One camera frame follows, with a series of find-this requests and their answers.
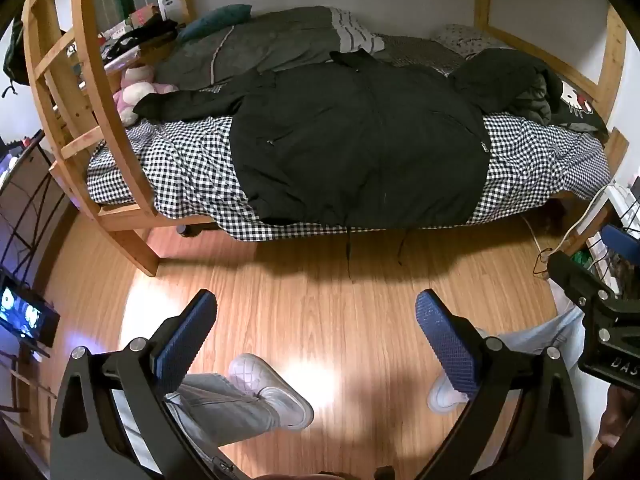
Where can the person's left white shoe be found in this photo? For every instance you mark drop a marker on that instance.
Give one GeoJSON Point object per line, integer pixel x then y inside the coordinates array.
{"type": "Point", "coordinates": [272, 390]}

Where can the person's right hand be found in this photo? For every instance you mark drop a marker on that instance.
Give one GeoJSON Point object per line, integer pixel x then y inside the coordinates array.
{"type": "Point", "coordinates": [614, 422]}

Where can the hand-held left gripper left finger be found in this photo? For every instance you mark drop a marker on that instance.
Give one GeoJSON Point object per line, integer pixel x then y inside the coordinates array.
{"type": "Point", "coordinates": [185, 345]}

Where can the pink box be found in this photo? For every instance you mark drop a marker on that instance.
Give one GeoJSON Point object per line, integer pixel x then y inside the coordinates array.
{"type": "Point", "coordinates": [145, 14]}

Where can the wooden bed frame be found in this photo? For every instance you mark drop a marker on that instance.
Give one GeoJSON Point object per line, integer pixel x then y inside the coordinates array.
{"type": "Point", "coordinates": [142, 220]}

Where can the black white checkered bed sheet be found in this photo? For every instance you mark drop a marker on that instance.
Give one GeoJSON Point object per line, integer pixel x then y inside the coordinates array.
{"type": "Point", "coordinates": [190, 165]}

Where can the white power strip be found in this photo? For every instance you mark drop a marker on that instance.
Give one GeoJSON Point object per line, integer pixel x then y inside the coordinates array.
{"type": "Point", "coordinates": [620, 200]}

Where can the black cat-print cushion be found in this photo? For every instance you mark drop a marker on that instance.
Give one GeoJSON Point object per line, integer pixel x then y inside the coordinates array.
{"type": "Point", "coordinates": [575, 105]}

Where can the pink white plush toy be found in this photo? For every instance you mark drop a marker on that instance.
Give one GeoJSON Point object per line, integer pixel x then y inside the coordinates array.
{"type": "Point", "coordinates": [132, 92]}

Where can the dark green padded jacket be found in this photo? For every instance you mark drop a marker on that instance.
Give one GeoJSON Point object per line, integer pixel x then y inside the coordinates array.
{"type": "Point", "coordinates": [505, 80]}

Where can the grey zip jacket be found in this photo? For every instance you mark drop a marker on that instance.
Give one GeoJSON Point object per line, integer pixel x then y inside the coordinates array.
{"type": "Point", "coordinates": [260, 45]}

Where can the person's right leg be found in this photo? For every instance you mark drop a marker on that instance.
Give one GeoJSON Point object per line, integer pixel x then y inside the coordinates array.
{"type": "Point", "coordinates": [540, 332]}

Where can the black cloth on shelf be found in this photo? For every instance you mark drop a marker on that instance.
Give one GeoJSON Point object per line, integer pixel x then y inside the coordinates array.
{"type": "Point", "coordinates": [145, 35]}

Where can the person's leg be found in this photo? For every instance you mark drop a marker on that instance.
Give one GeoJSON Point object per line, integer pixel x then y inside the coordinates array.
{"type": "Point", "coordinates": [540, 332]}
{"type": "Point", "coordinates": [225, 405]}

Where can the black jacket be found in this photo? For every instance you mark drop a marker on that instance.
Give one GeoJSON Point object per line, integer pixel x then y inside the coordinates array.
{"type": "Point", "coordinates": [360, 150]}

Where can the dark green hanging bag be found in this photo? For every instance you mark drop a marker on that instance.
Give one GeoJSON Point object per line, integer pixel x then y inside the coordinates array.
{"type": "Point", "coordinates": [15, 55]}

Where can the teal pillow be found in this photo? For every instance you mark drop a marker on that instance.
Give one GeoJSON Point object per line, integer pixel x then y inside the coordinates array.
{"type": "Point", "coordinates": [215, 20]}

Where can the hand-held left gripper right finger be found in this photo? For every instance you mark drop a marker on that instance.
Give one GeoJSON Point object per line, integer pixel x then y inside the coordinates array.
{"type": "Point", "coordinates": [445, 345]}

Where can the black desk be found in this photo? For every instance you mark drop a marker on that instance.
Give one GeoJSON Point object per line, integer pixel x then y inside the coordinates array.
{"type": "Point", "coordinates": [30, 180]}

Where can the person's white shoe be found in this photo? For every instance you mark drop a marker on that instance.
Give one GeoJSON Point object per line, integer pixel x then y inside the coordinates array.
{"type": "Point", "coordinates": [442, 397]}
{"type": "Point", "coordinates": [272, 390]}

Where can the dark knit blanket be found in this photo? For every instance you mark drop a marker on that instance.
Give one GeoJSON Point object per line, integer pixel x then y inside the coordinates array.
{"type": "Point", "coordinates": [420, 52]}

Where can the small lit screen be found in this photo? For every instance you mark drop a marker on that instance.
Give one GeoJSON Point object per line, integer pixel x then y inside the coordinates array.
{"type": "Point", "coordinates": [25, 312]}

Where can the person's left leg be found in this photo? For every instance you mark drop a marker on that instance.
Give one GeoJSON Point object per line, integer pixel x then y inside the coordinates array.
{"type": "Point", "coordinates": [225, 405]}

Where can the person's right white shoe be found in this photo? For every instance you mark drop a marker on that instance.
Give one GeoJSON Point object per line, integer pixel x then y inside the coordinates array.
{"type": "Point", "coordinates": [442, 397]}

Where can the white striped pillow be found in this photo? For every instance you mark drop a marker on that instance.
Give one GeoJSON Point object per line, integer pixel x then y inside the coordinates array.
{"type": "Point", "coordinates": [350, 30]}

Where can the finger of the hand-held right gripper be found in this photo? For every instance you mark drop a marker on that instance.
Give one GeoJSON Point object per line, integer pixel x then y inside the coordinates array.
{"type": "Point", "coordinates": [620, 239]}
{"type": "Point", "coordinates": [572, 272]}

